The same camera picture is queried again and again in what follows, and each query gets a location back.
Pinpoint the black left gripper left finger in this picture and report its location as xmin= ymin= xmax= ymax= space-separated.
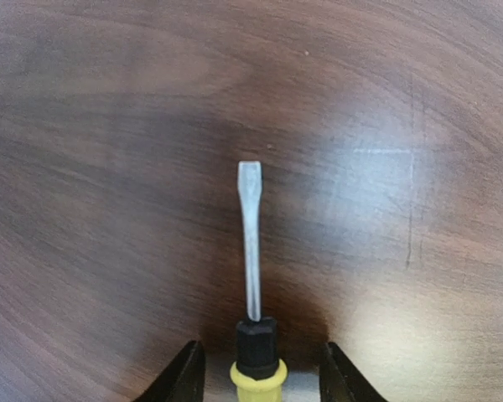
xmin=133 ymin=340 xmax=205 ymax=402

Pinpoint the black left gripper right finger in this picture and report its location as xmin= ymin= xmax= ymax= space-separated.
xmin=319 ymin=342 xmax=386 ymax=402

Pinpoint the yellow handled screwdriver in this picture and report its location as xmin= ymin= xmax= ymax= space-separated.
xmin=230 ymin=161 xmax=288 ymax=402

